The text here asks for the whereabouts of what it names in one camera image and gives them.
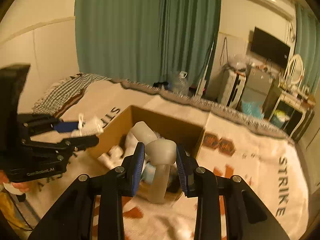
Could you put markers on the person's left hand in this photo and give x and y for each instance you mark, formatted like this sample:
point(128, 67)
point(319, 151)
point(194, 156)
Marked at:
point(22, 187)

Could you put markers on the white air conditioner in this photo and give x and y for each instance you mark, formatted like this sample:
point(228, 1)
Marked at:
point(281, 7)

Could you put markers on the small grey fridge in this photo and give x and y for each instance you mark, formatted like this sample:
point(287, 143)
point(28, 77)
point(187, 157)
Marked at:
point(257, 86)

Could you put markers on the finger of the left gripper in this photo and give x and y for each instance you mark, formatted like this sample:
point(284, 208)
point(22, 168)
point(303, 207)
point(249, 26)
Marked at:
point(74, 144)
point(66, 127)

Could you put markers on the striped checked cloth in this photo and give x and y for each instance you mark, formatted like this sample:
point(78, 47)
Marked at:
point(65, 93)

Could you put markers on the blue tissue pack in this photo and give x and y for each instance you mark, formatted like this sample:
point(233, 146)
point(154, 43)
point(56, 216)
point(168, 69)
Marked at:
point(148, 173)

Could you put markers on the white cabinet heater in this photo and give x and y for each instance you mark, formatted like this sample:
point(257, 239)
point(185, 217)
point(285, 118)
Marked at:
point(232, 85)

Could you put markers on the oval vanity mirror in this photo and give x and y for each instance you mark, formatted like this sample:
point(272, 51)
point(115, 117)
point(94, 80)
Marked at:
point(295, 71)

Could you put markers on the white lace cloth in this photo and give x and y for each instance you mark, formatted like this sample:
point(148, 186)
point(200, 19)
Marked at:
point(120, 147)

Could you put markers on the black wall television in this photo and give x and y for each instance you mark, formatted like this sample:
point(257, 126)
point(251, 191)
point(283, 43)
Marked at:
point(269, 47)

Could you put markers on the small white cloth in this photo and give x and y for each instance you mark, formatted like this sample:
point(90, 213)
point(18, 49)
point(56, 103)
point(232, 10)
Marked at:
point(93, 126)

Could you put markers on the green curtain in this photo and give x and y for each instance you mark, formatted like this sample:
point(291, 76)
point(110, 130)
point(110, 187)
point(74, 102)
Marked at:
point(147, 40)
point(307, 46)

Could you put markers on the clear water jug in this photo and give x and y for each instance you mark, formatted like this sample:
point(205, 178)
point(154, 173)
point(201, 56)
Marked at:
point(178, 83)

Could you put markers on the cream blanket with orange characters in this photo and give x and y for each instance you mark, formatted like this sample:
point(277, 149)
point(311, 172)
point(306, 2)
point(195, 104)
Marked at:
point(270, 166)

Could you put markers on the white sock bundle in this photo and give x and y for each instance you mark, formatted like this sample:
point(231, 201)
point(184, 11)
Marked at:
point(162, 155)

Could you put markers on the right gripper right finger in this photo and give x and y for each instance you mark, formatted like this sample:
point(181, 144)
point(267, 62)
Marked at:
point(195, 181)

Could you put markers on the white dressing table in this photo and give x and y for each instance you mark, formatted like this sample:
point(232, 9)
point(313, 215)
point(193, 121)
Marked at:
point(291, 114)

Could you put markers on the brown cardboard box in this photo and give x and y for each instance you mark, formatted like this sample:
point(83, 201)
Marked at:
point(181, 132)

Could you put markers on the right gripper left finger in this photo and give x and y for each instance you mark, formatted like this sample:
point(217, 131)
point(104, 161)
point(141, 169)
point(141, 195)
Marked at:
point(125, 179)

